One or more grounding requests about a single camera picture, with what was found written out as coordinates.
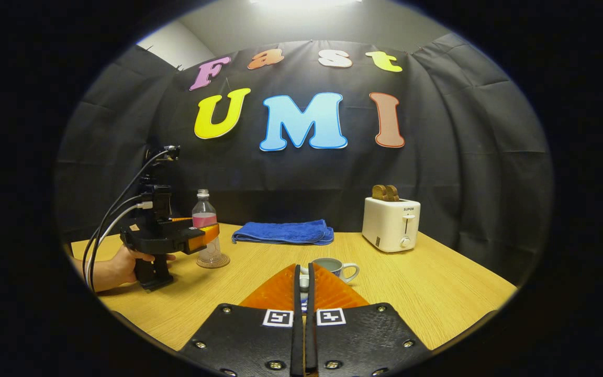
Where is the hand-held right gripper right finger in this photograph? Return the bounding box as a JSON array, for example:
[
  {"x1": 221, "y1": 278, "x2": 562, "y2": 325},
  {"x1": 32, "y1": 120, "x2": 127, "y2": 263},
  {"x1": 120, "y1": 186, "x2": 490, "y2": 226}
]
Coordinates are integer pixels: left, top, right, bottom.
[{"x1": 304, "y1": 263, "x2": 433, "y2": 377}]

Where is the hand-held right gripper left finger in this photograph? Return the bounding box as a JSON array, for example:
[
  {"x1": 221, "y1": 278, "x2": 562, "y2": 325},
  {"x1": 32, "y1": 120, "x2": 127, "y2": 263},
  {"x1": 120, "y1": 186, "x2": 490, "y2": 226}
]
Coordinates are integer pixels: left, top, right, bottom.
[{"x1": 178, "y1": 263, "x2": 305, "y2": 377}]

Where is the clear plastic water bottle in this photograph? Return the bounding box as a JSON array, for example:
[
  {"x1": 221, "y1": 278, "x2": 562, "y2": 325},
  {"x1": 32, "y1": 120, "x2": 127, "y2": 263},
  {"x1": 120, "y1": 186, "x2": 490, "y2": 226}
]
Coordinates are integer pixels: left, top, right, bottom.
[{"x1": 192, "y1": 190, "x2": 224, "y2": 264}]

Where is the round beige coaster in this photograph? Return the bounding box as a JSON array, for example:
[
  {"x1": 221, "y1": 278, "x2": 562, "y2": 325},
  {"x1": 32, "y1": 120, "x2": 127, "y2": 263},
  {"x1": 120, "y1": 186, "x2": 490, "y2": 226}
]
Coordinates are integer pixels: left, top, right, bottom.
[{"x1": 196, "y1": 253, "x2": 231, "y2": 269}]

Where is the white teacup lid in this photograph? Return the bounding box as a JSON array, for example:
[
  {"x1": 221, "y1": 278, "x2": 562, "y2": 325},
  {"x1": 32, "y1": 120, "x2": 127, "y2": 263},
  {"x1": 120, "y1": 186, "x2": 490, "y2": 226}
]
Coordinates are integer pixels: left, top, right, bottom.
[{"x1": 300, "y1": 267, "x2": 311, "y2": 314}]

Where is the white blue-flowered teacup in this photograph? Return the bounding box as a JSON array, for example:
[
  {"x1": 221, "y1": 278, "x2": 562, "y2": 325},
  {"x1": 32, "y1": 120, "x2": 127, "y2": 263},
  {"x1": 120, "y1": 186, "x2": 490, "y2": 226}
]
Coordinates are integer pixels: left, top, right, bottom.
[{"x1": 309, "y1": 257, "x2": 360, "y2": 284}]

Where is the blue folded towel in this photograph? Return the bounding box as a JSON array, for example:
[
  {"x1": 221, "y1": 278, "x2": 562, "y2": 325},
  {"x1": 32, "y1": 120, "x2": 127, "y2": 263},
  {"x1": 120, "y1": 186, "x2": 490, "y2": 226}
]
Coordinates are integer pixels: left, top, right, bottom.
[{"x1": 231, "y1": 219, "x2": 334, "y2": 246}]

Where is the white toaster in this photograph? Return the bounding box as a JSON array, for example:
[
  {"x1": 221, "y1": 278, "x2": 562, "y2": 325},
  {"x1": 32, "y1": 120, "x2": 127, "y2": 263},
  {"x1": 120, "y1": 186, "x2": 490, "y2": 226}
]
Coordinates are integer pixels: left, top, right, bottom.
[{"x1": 362, "y1": 197, "x2": 421, "y2": 253}]

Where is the black backdrop cloth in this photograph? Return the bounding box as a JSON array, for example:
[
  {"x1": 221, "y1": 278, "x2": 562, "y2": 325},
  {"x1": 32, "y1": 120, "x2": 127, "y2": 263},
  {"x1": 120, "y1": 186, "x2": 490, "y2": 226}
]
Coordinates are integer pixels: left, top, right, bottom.
[{"x1": 55, "y1": 32, "x2": 553, "y2": 268}]

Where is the ceiling light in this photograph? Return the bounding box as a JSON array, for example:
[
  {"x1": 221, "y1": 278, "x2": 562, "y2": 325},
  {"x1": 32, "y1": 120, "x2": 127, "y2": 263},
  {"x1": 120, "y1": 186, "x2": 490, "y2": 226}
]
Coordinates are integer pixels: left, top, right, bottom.
[{"x1": 249, "y1": 0, "x2": 362, "y2": 7}]

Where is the white cable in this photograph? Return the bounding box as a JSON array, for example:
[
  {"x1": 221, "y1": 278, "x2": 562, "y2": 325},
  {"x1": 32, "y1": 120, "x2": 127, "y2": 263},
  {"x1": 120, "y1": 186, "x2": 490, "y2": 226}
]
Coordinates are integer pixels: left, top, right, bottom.
[{"x1": 86, "y1": 202, "x2": 153, "y2": 289}]

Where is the black cable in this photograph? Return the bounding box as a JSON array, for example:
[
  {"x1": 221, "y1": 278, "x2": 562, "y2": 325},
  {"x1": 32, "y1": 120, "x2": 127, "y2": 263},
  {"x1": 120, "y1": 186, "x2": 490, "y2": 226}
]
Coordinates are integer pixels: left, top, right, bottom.
[
  {"x1": 90, "y1": 149, "x2": 176, "y2": 291},
  {"x1": 82, "y1": 195, "x2": 144, "y2": 275}
]

